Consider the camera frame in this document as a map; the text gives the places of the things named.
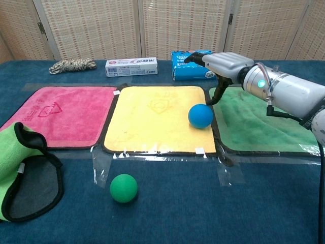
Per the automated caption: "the dark green square cloth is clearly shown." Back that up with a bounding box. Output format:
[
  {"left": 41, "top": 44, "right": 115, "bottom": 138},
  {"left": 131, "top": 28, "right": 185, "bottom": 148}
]
[{"left": 208, "top": 86, "right": 322, "bottom": 156}]

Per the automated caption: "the green ball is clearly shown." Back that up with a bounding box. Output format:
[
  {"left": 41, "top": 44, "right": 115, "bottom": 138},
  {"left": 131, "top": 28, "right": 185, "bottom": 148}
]
[{"left": 109, "top": 173, "right": 139, "bottom": 204}]

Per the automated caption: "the woven folding screen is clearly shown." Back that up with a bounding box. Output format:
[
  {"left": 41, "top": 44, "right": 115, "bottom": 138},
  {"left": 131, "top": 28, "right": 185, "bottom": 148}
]
[{"left": 0, "top": 0, "right": 325, "bottom": 64}]

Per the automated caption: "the white toothpaste box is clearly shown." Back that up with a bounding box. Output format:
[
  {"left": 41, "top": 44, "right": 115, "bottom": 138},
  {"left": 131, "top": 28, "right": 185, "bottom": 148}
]
[{"left": 105, "top": 57, "right": 159, "bottom": 77}]

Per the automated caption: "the braided rope bundle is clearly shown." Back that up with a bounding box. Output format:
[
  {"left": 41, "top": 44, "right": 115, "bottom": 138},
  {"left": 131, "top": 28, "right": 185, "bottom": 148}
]
[{"left": 48, "top": 57, "right": 97, "bottom": 75}]

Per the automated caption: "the yellow square cloth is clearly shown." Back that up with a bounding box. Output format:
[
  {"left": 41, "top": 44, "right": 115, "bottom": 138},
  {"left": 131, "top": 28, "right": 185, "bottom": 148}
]
[{"left": 101, "top": 85, "right": 218, "bottom": 155}]

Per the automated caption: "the blue ball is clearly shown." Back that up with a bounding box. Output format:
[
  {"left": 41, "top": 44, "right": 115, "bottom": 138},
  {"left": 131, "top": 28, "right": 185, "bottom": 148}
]
[{"left": 188, "top": 103, "right": 214, "bottom": 129}]

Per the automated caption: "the clear tape strip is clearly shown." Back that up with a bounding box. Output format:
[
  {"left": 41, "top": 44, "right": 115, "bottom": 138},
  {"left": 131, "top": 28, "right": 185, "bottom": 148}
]
[
  {"left": 91, "top": 146, "right": 115, "bottom": 188},
  {"left": 217, "top": 155, "right": 246, "bottom": 187}
]

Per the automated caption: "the red square cloth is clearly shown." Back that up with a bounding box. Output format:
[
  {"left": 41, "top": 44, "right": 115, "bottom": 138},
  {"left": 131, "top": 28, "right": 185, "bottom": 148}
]
[{"left": 0, "top": 86, "right": 120, "bottom": 149}]

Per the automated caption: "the green and black pouch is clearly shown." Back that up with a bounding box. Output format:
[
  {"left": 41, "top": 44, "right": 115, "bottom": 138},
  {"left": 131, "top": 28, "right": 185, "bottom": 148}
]
[{"left": 0, "top": 121, "right": 64, "bottom": 223}]

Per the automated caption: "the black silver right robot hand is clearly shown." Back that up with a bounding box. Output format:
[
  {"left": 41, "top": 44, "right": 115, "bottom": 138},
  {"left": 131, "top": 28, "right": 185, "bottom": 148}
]
[{"left": 183, "top": 51, "right": 254, "bottom": 106}]

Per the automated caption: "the blue cookie box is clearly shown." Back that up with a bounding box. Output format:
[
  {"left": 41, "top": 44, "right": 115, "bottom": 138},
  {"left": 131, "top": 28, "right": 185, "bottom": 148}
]
[{"left": 170, "top": 50, "right": 219, "bottom": 82}]

